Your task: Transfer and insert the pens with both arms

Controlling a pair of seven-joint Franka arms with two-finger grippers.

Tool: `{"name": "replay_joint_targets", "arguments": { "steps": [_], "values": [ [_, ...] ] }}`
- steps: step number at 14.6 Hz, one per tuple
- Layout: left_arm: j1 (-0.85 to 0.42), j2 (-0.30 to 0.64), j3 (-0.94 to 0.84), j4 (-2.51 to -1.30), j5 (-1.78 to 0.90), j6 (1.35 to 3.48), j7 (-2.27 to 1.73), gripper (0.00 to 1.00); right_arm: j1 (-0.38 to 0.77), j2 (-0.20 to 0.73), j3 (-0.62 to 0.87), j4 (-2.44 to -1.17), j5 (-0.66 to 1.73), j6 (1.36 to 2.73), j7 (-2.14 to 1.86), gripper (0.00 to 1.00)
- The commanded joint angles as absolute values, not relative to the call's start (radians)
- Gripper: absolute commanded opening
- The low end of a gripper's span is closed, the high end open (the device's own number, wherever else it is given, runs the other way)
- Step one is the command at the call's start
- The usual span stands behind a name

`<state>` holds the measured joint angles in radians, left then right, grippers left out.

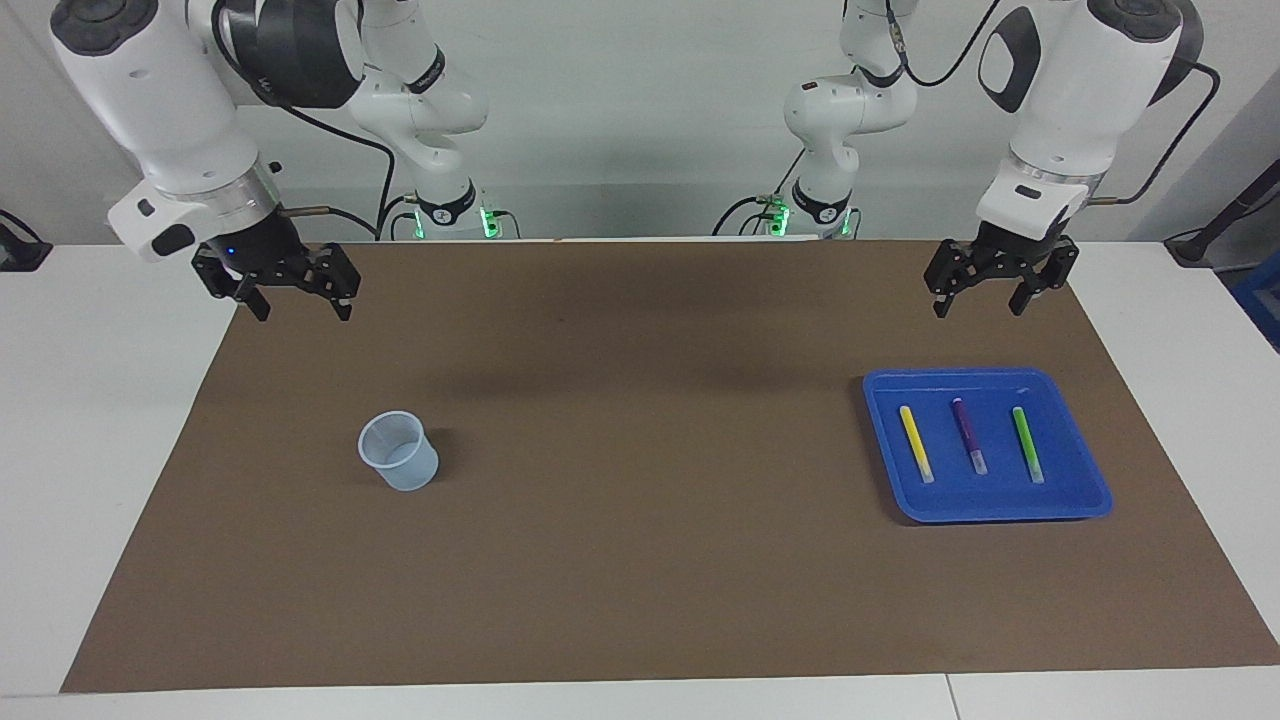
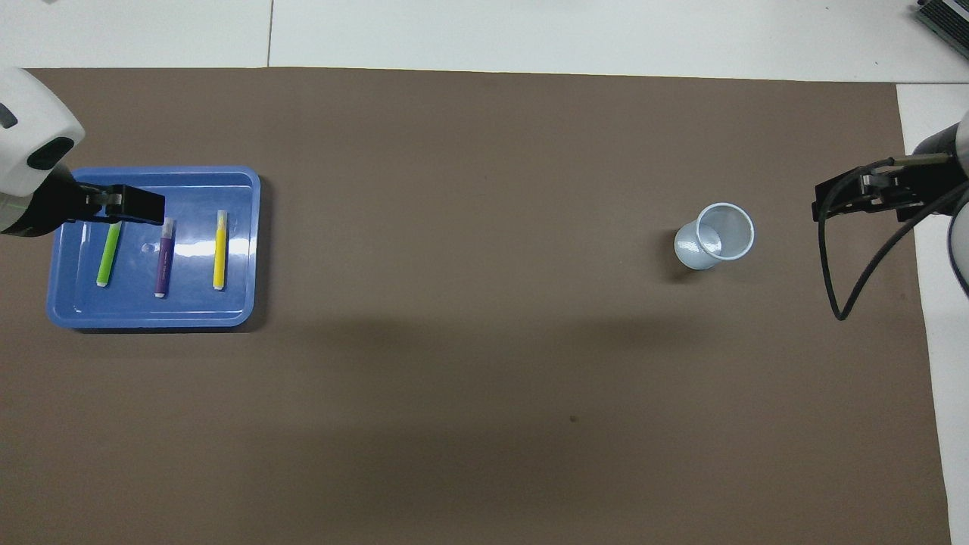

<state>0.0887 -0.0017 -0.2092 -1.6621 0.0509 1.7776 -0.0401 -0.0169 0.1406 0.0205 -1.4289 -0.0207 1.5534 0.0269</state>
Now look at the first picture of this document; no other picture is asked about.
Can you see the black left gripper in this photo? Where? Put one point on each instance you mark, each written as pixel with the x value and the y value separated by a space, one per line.
pixel 1015 250

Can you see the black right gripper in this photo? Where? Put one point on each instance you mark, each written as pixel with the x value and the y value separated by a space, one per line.
pixel 265 250

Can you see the purple pen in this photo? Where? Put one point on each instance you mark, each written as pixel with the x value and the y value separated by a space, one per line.
pixel 966 430

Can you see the yellow pen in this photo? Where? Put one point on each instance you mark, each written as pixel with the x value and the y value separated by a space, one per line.
pixel 915 442

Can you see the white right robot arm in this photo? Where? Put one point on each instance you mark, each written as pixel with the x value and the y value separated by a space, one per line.
pixel 150 100

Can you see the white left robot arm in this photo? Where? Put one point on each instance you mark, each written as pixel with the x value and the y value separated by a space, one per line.
pixel 1080 80

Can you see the green pen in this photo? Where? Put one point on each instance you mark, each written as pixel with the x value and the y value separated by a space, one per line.
pixel 1026 445

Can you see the blue plastic tray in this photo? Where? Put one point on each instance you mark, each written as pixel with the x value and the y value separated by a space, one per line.
pixel 990 500

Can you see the translucent plastic cup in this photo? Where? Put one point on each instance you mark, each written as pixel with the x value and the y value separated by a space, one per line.
pixel 410 475

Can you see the black stand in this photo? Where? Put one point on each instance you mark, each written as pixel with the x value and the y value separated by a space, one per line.
pixel 1235 210

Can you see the blue box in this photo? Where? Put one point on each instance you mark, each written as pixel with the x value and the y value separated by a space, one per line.
pixel 1262 315

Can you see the brown table mat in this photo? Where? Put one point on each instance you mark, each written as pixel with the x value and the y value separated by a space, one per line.
pixel 640 560

